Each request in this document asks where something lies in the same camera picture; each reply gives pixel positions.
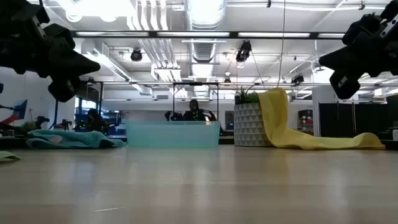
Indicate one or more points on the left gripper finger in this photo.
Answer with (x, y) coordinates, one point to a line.
(65, 97)
(63, 89)

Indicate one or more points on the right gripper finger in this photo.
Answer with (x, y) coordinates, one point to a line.
(346, 86)
(345, 94)

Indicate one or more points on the teal microfiber towel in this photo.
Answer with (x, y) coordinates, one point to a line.
(71, 139)

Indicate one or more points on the green microfiber towel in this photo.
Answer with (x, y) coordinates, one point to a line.
(7, 156)

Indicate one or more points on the translucent teal plastic bin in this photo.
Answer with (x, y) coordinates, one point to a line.
(172, 134)

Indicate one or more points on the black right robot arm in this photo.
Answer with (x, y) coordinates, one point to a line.
(367, 29)

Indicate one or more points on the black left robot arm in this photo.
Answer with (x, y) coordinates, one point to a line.
(18, 46)

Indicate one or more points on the yellow microfiber towel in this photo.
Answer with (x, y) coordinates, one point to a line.
(280, 130)

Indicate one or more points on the white column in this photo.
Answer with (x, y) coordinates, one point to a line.
(323, 93)

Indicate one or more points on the black partition panels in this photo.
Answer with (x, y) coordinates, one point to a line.
(342, 119)

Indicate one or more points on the person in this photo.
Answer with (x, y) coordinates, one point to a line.
(93, 119)
(194, 113)

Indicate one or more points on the black hanging spotlight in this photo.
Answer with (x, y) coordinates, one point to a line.
(136, 55)
(297, 79)
(243, 52)

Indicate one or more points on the plant in patterned pot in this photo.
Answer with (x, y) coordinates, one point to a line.
(248, 124)

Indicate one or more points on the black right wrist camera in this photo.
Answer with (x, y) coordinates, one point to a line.
(342, 60)

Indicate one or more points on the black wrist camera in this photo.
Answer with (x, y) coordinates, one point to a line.
(77, 65)
(342, 60)

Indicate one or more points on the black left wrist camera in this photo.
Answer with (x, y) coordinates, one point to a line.
(77, 65)

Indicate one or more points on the silver air duct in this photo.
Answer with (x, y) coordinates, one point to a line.
(205, 18)

